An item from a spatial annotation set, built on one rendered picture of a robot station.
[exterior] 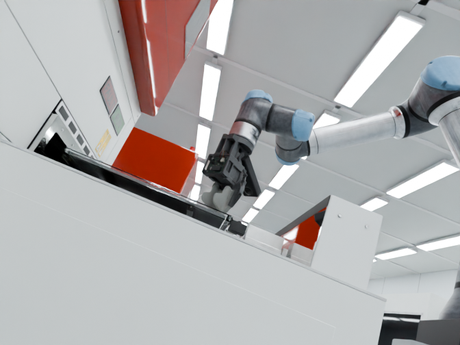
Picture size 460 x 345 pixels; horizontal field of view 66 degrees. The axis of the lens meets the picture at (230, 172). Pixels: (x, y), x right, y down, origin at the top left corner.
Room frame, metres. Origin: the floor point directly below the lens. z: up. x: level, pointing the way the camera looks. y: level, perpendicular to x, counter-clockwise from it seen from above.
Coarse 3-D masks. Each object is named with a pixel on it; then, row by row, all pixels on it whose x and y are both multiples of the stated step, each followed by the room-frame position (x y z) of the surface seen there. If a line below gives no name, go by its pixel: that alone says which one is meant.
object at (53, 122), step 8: (48, 120) 0.64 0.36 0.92; (56, 120) 0.65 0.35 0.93; (40, 128) 0.64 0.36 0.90; (48, 128) 0.64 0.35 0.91; (56, 128) 0.66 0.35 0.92; (64, 128) 0.69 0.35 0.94; (40, 136) 0.64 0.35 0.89; (48, 136) 0.65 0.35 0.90; (56, 136) 0.70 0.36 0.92; (64, 136) 0.71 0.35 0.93; (72, 136) 0.74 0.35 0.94; (32, 144) 0.64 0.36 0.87; (40, 144) 0.65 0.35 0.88; (64, 144) 0.74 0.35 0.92; (72, 144) 0.76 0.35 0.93; (40, 152) 0.66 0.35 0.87; (80, 152) 0.81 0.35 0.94; (80, 168) 0.89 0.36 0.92
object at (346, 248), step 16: (336, 208) 0.53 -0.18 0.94; (352, 208) 0.53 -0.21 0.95; (336, 224) 0.53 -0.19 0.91; (352, 224) 0.53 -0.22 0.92; (368, 224) 0.53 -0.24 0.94; (320, 240) 0.53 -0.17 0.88; (336, 240) 0.53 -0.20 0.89; (352, 240) 0.53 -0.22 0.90; (368, 240) 0.53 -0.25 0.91; (320, 256) 0.53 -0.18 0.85; (336, 256) 0.53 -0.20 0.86; (352, 256) 0.53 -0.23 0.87; (368, 256) 0.53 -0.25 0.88; (336, 272) 0.53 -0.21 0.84; (352, 272) 0.53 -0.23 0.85; (368, 272) 0.53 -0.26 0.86
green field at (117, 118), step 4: (116, 112) 0.90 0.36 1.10; (112, 116) 0.89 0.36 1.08; (116, 116) 0.91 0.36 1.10; (120, 116) 0.94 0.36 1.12; (116, 120) 0.93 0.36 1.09; (120, 120) 0.96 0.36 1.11; (116, 124) 0.94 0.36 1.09; (120, 124) 0.97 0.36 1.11; (124, 124) 0.99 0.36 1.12; (116, 128) 0.96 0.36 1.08; (120, 128) 0.99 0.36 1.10
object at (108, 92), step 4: (108, 80) 0.76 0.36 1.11; (108, 84) 0.77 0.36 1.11; (104, 88) 0.76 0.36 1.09; (108, 88) 0.78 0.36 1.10; (112, 88) 0.80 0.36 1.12; (104, 92) 0.77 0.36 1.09; (108, 92) 0.79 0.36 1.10; (112, 92) 0.81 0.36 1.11; (104, 96) 0.78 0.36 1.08; (108, 96) 0.80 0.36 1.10; (112, 96) 0.82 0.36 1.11; (108, 100) 0.81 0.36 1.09; (112, 100) 0.83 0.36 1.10; (116, 100) 0.86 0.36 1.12; (108, 104) 0.83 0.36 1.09; (112, 104) 0.85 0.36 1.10; (108, 108) 0.84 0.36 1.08; (112, 108) 0.86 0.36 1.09
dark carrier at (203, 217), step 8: (80, 160) 0.72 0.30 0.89; (88, 168) 0.76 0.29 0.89; (96, 176) 0.80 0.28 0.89; (112, 176) 0.74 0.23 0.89; (120, 184) 0.78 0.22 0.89; (128, 184) 0.75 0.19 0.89; (136, 184) 0.72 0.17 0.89; (136, 192) 0.79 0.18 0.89; (144, 192) 0.76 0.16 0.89; (152, 192) 0.73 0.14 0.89; (152, 200) 0.80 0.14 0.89; (160, 200) 0.77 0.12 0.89; (168, 200) 0.74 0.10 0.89; (176, 200) 0.71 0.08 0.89; (176, 208) 0.78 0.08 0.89; (184, 208) 0.75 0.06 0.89; (200, 216) 0.77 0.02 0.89; (208, 216) 0.74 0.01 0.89; (208, 224) 0.81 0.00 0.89; (216, 224) 0.77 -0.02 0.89
